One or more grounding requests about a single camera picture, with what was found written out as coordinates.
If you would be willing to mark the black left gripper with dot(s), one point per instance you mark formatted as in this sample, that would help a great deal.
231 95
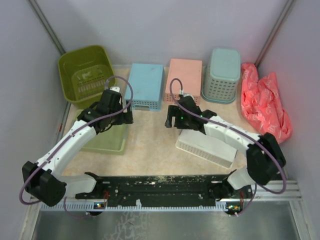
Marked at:
126 118

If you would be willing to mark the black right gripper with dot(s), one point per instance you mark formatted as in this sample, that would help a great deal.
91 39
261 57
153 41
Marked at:
174 111

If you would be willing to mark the white perforated tray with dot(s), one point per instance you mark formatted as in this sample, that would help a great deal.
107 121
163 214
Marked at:
206 147

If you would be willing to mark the light green shallow tray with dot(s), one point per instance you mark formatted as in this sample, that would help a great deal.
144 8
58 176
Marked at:
111 142

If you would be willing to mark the blue shallow plastic tray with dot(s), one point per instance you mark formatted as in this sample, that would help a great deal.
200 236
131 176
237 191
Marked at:
147 82

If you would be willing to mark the pink shallow plastic tray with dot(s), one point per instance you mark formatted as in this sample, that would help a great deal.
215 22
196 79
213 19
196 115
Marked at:
189 72

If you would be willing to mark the large teal perforated basket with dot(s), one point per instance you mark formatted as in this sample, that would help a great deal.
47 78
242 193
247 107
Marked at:
222 75

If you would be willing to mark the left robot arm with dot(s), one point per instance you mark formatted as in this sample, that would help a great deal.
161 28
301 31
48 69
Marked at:
43 179

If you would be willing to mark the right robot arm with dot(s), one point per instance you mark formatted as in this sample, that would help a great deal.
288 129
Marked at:
264 157

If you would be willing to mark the olive green plastic basket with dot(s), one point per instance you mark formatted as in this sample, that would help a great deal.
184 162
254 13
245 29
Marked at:
83 74

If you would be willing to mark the pink patterned plastic bag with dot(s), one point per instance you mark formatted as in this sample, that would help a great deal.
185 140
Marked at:
261 104

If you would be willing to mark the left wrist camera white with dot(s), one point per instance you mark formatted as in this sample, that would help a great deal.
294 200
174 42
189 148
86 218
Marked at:
115 89

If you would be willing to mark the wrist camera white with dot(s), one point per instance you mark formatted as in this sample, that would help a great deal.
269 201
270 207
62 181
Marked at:
115 89
183 95

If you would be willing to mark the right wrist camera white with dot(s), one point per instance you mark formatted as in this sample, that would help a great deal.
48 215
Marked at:
183 95

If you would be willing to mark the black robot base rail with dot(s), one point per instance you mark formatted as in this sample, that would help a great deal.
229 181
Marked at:
164 190

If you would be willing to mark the left corner metal post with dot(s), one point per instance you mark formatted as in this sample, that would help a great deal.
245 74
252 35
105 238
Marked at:
47 26

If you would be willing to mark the corner metal post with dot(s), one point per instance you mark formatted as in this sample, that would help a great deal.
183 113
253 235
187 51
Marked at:
47 26
285 12

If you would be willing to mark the white slotted cable duct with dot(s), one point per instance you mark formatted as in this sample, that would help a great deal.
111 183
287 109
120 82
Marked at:
91 206

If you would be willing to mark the right corner metal post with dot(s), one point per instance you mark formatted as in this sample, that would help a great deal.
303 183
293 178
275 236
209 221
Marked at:
285 12

